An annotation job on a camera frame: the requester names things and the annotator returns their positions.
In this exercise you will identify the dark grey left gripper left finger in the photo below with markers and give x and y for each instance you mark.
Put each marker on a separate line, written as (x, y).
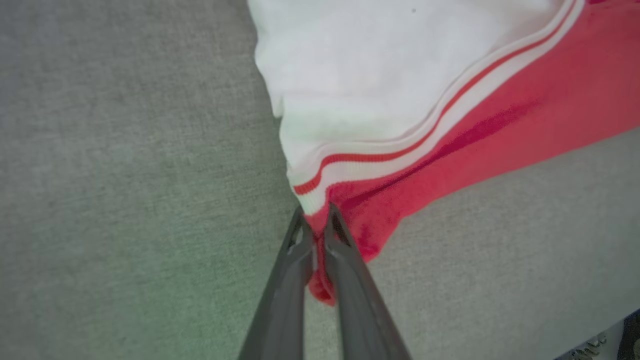
(282, 315)

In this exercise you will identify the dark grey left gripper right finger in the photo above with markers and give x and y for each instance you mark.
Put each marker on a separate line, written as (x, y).
(360, 315)

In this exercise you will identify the red and white jersey shirt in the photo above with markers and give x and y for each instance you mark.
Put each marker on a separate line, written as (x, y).
(400, 75)

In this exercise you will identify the grey fabric sofa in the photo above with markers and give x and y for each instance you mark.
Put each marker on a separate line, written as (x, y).
(125, 175)

